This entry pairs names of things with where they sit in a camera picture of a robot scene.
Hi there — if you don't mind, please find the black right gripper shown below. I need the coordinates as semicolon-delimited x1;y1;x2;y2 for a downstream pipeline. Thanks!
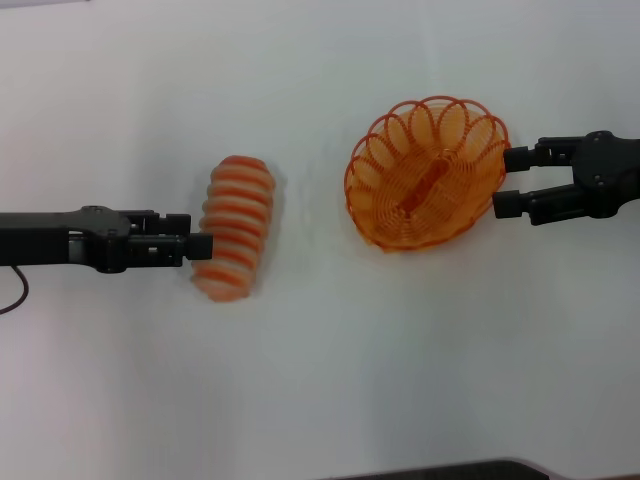
492;130;640;227

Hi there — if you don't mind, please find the dark red cable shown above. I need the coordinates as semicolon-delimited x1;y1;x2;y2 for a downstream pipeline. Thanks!
0;264;31;317

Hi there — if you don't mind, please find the orange plastic wire basket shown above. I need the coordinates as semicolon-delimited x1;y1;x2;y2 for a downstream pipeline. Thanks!
343;94;512;254

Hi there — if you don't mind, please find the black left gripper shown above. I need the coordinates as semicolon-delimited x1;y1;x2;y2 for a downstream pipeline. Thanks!
0;205;215;275

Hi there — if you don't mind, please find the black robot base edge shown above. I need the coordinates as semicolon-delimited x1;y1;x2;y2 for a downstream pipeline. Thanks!
319;456;569;480

